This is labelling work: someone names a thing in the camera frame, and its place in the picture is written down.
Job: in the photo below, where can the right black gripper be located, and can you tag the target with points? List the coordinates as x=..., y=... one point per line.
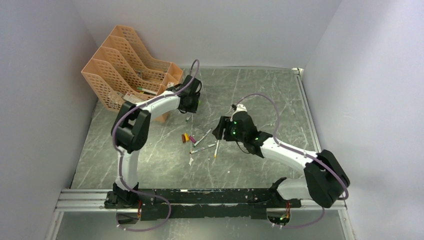
x=224, y=123

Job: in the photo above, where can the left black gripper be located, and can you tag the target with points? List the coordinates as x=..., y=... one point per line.
x=193, y=109

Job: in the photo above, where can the white marker pen orange tip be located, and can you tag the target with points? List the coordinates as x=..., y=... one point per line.
x=216, y=148

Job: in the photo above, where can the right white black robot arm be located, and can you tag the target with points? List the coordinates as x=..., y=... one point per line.
x=324, y=180

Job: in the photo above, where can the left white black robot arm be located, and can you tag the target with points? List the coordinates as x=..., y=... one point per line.
x=131, y=129

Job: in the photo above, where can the white marker pen upper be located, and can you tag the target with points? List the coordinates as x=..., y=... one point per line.
x=202, y=137

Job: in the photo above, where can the white marker pen colourful label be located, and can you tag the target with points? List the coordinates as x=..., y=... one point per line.
x=202, y=148

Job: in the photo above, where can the black green marker in organizer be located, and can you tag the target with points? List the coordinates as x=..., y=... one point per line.
x=147, y=91

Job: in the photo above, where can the white calculator box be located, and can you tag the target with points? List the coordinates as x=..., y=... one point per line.
x=131, y=98

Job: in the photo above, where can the peach plastic file organizer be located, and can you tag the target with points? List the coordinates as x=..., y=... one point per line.
x=121, y=64

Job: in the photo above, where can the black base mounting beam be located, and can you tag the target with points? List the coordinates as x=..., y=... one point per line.
x=155, y=204

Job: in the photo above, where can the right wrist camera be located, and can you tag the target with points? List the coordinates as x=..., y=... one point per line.
x=237, y=108

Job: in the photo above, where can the aluminium rail frame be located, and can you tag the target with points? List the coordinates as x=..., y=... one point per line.
x=80, y=215

